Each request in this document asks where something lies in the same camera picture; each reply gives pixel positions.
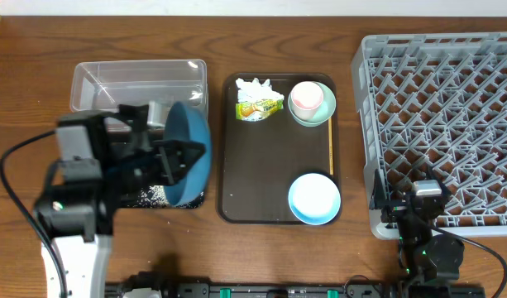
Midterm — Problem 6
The white tissue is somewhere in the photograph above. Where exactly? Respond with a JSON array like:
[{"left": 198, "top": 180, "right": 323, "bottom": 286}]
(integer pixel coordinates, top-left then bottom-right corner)
[{"left": 235, "top": 78, "right": 284, "bottom": 103}]

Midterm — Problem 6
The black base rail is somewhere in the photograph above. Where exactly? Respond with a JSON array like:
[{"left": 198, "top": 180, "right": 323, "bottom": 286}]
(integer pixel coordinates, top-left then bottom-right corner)
[{"left": 104, "top": 272, "right": 485, "bottom": 298}]

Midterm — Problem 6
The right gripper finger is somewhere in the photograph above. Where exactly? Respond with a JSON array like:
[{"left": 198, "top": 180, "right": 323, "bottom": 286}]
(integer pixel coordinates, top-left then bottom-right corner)
[
  {"left": 426, "top": 166, "right": 451, "bottom": 197},
  {"left": 371, "top": 169, "right": 387, "bottom": 201}
]

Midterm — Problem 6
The black plastic tray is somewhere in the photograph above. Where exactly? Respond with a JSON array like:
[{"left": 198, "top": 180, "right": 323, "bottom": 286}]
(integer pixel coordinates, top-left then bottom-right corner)
[{"left": 108, "top": 132, "right": 205, "bottom": 209}]

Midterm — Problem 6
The yellow green snack wrapper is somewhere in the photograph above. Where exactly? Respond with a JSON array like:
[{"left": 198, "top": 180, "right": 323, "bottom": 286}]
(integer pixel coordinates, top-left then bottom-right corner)
[{"left": 235, "top": 99, "right": 284, "bottom": 122}]

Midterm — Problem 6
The dark blue plate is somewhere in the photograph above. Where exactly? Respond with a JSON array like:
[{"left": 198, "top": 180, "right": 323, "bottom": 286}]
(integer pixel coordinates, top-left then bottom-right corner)
[{"left": 164, "top": 102, "right": 212, "bottom": 207}]

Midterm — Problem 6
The pile of white rice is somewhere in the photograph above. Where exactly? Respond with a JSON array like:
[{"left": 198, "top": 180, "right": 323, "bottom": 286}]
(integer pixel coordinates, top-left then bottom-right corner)
[{"left": 122, "top": 185, "right": 204, "bottom": 209}]

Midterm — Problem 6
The wooden chopstick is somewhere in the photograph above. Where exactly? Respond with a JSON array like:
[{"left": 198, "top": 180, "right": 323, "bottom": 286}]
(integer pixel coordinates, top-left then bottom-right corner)
[{"left": 328, "top": 118, "right": 334, "bottom": 176}]

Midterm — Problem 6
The light blue bowl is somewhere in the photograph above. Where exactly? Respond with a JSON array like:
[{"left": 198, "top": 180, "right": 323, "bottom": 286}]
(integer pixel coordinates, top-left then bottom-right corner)
[{"left": 287, "top": 173, "right": 342, "bottom": 226}]

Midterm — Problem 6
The dark brown serving tray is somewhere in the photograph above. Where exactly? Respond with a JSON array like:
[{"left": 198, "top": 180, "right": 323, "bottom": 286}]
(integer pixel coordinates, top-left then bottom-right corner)
[{"left": 217, "top": 73, "right": 342, "bottom": 225}]

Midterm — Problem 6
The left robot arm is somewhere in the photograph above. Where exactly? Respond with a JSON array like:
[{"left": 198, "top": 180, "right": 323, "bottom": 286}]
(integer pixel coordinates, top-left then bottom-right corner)
[{"left": 33, "top": 102, "right": 212, "bottom": 297}]

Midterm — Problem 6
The grey dishwasher rack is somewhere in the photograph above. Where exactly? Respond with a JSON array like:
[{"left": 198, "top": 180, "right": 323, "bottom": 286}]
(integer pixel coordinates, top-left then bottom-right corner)
[{"left": 351, "top": 32, "right": 507, "bottom": 238}]

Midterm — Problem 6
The clear plastic bin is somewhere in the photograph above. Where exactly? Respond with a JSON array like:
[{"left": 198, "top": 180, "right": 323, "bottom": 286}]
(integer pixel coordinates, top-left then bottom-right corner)
[{"left": 70, "top": 59, "right": 208, "bottom": 116}]

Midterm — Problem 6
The light green saucer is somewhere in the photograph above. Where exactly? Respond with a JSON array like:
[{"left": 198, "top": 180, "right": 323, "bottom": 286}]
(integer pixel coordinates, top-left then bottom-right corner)
[{"left": 288, "top": 81, "right": 336, "bottom": 127}]

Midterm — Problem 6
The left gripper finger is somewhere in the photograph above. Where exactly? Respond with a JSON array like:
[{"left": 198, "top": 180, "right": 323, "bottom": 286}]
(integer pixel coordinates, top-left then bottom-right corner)
[
  {"left": 152, "top": 140, "right": 206, "bottom": 185},
  {"left": 118, "top": 104, "right": 149, "bottom": 136}
]

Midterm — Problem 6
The pink cup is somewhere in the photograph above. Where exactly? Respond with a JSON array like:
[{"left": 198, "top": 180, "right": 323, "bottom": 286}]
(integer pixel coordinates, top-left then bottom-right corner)
[{"left": 289, "top": 81, "right": 323, "bottom": 121}]

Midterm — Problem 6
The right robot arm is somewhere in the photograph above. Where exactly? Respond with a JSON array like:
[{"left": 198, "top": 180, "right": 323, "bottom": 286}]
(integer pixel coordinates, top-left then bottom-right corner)
[{"left": 370, "top": 167, "right": 465, "bottom": 297}]

